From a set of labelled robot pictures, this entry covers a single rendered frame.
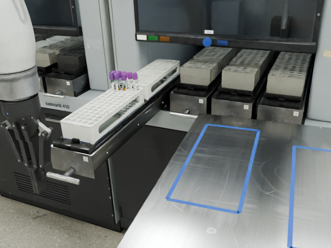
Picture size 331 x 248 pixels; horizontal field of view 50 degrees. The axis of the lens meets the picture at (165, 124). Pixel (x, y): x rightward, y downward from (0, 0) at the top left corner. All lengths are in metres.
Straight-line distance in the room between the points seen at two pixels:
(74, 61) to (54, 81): 0.11
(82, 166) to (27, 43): 0.36
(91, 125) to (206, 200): 0.37
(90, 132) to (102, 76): 0.59
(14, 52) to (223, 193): 0.47
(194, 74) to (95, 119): 0.46
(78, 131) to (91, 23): 0.60
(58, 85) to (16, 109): 0.76
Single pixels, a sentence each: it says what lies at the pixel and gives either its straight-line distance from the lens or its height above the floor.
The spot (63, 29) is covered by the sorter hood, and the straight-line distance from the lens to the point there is 1.49.
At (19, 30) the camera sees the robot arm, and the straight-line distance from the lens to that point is 0.70.
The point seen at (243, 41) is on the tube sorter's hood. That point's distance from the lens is 1.18.
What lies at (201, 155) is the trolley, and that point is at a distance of 0.84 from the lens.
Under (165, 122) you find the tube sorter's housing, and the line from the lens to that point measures 1.30.
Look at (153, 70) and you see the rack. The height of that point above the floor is 0.86.
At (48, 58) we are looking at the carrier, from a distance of 1.60.
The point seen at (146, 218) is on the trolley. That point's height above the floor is 0.82.
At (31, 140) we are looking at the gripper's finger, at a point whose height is 0.90.
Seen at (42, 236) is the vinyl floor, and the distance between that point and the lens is 1.94.
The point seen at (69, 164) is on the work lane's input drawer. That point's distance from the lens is 0.96.
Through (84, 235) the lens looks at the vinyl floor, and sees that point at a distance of 1.88.
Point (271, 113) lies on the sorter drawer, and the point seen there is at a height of 0.78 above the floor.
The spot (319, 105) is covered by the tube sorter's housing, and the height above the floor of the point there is 0.79.
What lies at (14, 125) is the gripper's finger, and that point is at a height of 0.94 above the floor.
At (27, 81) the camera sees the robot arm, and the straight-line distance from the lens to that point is 0.73.
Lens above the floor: 1.26
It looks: 26 degrees down
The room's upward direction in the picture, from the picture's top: 2 degrees counter-clockwise
